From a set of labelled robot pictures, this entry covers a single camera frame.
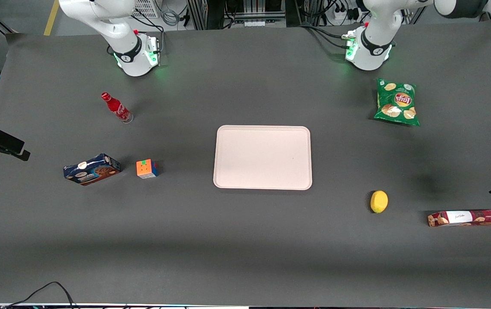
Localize red plaid cookie box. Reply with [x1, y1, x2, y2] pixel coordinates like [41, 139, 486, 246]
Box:
[427, 209, 491, 228]

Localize pale pink plastic tray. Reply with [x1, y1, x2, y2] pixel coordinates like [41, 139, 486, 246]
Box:
[213, 125, 313, 191]

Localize blue cookie box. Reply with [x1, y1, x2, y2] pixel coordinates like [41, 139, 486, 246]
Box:
[63, 153, 122, 186]

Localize green chips bag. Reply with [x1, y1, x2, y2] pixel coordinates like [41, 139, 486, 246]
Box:
[373, 78, 421, 127]

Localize yellow lemon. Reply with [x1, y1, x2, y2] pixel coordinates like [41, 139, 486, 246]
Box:
[370, 190, 389, 214]

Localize white power strip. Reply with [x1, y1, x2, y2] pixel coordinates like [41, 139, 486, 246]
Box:
[332, 3, 362, 23]

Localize dark grey table mat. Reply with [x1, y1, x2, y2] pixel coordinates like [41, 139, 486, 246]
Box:
[0, 19, 491, 308]

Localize black equipment rack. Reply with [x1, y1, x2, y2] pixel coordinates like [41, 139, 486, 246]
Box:
[187, 0, 297, 30]

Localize colourful puzzle cube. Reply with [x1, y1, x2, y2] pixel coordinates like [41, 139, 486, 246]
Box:
[136, 159, 159, 179]

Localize red soda bottle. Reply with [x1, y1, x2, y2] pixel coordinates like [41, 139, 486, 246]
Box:
[101, 92, 134, 124]

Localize black clamp mounted device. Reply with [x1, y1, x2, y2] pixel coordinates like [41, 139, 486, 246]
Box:
[0, 109, 31, 162]

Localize black left arm base cables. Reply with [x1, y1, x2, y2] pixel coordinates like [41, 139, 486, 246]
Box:
[300, 24, 352, 49]

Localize grey coiled cable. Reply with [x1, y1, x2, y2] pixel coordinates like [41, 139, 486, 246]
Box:
[161, 8, 180, 27]

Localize long black looping cable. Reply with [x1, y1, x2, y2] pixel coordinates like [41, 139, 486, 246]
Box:
[1, 281, 77, 309]

